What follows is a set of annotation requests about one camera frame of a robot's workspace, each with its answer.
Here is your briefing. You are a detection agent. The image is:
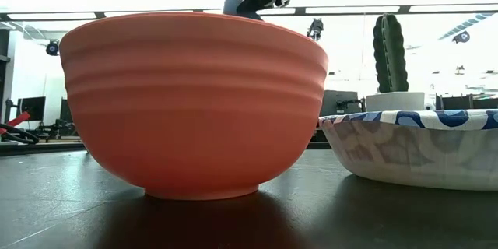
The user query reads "blue plastic bowl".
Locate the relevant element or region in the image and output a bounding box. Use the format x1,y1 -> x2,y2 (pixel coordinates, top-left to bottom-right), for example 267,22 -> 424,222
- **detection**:
223,0 -> 262,21

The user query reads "orange plastic bowl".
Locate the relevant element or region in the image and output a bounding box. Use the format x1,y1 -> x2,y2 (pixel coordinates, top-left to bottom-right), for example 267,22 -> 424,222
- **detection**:
58,11 -> 329,201

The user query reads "grey monitor back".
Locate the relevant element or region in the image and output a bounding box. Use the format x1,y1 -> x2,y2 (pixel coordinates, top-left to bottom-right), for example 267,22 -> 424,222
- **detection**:
319,89 -> 363,117

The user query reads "green cactus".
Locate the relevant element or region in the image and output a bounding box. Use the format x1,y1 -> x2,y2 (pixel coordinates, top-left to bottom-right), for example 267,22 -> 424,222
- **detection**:
372,12 -> 410,94

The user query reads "blue white paper bowl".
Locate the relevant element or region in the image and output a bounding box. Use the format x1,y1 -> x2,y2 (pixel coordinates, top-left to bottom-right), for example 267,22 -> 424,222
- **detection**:
317,109 -> 498,191

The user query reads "black computer monitor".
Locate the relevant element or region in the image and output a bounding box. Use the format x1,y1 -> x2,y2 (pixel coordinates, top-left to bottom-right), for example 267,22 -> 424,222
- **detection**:
59,98 -> 74,124
16,96 -> 47,122

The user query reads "dark low cabinet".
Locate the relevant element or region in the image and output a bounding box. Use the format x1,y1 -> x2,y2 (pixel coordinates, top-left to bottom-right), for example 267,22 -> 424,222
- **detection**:
434,93 -> 498,110

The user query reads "red bar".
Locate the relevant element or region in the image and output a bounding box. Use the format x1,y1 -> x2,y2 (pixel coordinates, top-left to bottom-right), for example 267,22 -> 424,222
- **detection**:
0,110 -> 32,135

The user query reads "black horizontal frame bar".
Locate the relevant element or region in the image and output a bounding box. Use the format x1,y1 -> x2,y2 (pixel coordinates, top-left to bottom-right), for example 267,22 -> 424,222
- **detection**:
0,3 -> 498,22

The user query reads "black looped cable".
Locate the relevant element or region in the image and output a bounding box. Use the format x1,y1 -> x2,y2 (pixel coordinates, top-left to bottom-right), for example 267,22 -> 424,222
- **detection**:
0,123 -> 40,145

